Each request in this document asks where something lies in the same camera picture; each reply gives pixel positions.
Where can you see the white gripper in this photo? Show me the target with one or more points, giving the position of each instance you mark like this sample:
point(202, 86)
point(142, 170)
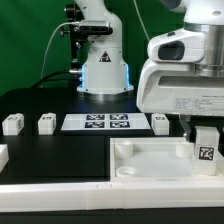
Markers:
point(173, 88)

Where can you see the white square tabletop part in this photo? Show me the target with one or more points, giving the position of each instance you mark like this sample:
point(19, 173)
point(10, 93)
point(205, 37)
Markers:
point(156, 158)

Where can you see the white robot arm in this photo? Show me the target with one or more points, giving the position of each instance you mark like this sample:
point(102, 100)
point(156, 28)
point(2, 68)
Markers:
point(105, 74)

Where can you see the white marker plate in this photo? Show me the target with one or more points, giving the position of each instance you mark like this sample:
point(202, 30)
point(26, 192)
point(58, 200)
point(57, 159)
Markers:
point(108, 121)

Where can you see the white left fence piece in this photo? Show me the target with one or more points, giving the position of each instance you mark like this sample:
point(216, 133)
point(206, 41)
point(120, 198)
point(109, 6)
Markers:
point(4, 157)

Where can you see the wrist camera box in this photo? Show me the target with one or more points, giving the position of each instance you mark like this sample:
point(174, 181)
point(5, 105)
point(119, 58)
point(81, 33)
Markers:
point(179, 46)

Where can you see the white front fence wall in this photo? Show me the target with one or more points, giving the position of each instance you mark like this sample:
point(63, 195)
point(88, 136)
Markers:
point(111, 195)

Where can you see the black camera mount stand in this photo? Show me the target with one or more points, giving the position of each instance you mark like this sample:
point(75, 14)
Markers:
point(74, 14)

